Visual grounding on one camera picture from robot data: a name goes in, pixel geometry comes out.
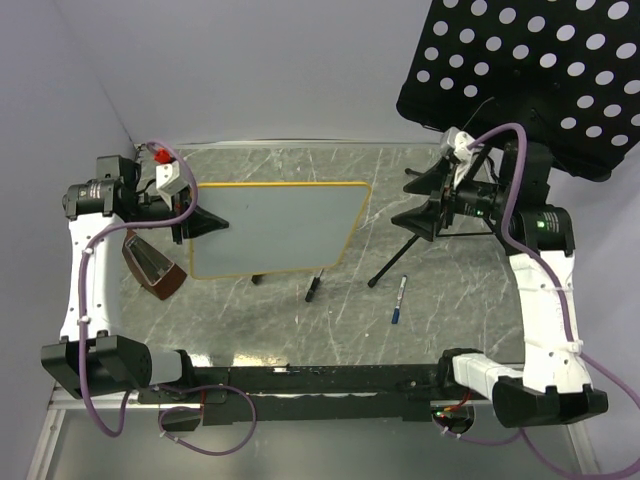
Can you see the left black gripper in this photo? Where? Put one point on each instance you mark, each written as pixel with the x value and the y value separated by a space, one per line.
pixel 198 223

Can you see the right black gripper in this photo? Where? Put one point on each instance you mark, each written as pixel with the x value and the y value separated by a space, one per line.
pixel 420 219

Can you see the yellow framed whiteboard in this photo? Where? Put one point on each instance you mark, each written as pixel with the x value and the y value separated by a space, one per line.
pixel 276 227

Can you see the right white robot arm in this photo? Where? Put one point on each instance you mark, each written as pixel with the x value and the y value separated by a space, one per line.
pixel 554 386

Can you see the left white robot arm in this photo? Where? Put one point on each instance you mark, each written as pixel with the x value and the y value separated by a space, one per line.
pixel 92 357

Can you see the brown whiteboard eraser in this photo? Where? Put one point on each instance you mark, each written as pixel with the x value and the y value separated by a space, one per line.
pixel 155 272

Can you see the blue whiteboard marker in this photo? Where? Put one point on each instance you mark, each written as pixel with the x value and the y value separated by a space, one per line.
pixel 399 300

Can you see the black perforated music stand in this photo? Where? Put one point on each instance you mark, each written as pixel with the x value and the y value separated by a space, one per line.
pixel 563 74

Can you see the black base crossbar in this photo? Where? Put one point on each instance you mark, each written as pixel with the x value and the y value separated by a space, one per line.
pixel 298 393

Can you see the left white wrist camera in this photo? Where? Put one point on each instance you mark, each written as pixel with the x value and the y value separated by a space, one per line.
pixel 170 177

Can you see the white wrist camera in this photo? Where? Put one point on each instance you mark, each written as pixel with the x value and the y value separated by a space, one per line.
pixel 465 158
pixel 170 177

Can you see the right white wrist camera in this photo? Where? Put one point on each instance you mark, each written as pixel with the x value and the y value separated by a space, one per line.
pixel 465 158

